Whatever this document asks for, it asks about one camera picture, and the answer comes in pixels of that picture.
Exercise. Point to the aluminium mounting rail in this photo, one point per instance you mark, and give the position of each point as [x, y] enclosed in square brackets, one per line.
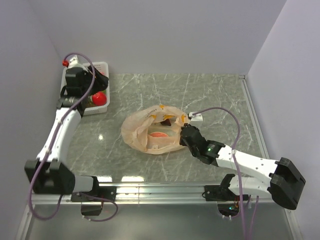
[144, 212]

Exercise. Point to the white perforated plastic basket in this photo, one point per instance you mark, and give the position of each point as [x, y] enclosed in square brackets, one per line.
[102, 67]

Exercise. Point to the red apple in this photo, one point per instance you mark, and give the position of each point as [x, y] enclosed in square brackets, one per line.
[99, 98]

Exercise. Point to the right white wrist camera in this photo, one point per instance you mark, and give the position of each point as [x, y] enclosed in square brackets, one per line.
[195, 117]

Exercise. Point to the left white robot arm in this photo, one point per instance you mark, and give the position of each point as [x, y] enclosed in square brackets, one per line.
[48, 173]

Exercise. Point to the translucent orange plastic bag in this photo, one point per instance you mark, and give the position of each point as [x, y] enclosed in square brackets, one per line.
[155, 130]

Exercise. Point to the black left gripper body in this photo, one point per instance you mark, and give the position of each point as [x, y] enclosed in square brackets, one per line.
[89, 77]

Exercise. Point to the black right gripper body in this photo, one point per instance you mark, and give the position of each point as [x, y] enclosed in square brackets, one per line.
[182, 142]

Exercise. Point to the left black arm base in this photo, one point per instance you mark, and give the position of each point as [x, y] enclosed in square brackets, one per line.
[91, 206]

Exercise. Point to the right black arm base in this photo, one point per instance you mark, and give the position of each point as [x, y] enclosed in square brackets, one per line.
[227, 201]

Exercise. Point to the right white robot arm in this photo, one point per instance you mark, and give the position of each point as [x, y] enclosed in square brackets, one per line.
[278, 179]

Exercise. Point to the dark brown fruit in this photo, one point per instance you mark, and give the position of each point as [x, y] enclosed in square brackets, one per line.
[167, 122]

